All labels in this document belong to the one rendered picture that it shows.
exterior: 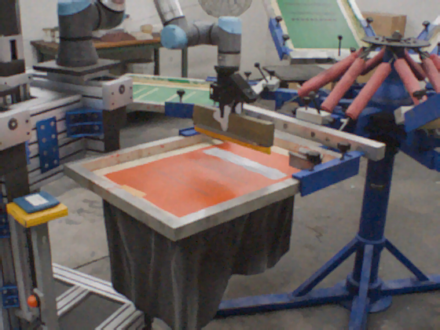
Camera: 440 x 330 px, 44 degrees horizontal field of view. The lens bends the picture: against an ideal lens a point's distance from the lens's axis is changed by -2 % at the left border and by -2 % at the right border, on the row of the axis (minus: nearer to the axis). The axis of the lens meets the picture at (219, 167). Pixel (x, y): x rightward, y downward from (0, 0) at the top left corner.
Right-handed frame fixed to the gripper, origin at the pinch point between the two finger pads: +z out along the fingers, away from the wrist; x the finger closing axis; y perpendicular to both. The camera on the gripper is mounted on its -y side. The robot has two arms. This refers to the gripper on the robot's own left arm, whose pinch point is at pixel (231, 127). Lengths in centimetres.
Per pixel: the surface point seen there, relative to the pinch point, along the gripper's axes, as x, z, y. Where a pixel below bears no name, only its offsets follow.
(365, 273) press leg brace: -83, 84, -10
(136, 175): 29.2, 13.8, 12.6
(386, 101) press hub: -90, 3, -4
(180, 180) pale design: 20.7, 13.7, 0.6
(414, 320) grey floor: -100, 109, -30
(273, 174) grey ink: -5.3, 13.0, -15.3
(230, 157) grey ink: -4.9, 13.0, 4.8
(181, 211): 34.6, 13.6, -17.7
